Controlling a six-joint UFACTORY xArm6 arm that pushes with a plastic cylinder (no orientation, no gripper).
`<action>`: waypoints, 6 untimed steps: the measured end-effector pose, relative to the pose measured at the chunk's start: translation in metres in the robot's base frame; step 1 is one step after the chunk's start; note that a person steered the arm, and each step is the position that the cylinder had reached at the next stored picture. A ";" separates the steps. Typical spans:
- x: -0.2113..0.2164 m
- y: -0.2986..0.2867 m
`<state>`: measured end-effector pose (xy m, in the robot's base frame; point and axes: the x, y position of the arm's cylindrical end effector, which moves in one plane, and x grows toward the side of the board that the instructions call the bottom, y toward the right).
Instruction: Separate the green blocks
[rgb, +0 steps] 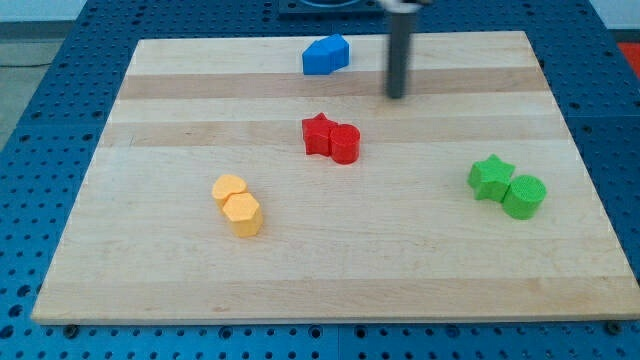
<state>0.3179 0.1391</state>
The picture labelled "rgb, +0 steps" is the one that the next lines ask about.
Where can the red cylinder block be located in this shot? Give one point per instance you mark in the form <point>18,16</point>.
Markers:
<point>345,143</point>

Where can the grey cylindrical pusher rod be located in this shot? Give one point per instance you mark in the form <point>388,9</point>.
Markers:
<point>399,43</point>

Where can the red star block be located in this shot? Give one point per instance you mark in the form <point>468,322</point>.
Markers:
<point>316,133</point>

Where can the green star block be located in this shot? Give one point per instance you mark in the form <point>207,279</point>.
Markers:
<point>490,178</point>

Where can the yellow heart block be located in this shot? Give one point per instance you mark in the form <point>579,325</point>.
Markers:
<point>225,186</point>

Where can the wooden board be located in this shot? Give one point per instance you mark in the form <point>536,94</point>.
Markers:
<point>396,236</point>

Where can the green cylinder block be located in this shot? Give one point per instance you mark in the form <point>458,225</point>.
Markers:
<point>523,197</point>

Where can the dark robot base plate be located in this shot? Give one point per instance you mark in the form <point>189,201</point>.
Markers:
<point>298,8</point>

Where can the white rod mount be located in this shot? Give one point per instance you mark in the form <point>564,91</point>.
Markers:
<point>403,6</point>

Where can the blue pentagon block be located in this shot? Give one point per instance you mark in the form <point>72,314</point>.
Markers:
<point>326,55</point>

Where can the yellow hexagon block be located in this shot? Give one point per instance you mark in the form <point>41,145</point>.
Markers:
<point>244,214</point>

